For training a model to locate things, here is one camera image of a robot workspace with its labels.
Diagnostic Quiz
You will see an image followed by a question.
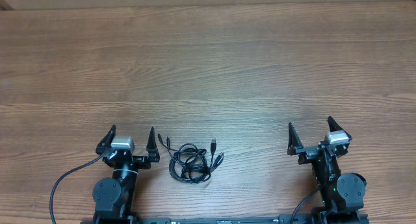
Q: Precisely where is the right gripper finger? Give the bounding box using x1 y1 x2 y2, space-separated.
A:
287 122 304 155
327 116 352 140

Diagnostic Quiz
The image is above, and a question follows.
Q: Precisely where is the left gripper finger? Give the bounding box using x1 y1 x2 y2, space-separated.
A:
96 125 116 155
146 126 160 162

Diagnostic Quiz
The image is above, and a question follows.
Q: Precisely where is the black USB cable bundle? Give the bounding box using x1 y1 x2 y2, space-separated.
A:
157 133 226 185

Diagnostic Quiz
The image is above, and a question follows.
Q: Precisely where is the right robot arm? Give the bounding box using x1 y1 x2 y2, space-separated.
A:
287 116 370 224

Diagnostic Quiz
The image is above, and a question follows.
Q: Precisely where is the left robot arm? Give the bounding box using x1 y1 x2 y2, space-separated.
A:
92 125 160 223

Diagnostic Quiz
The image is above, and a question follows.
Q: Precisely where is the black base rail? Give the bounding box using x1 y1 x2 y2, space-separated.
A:
80 214 370 224

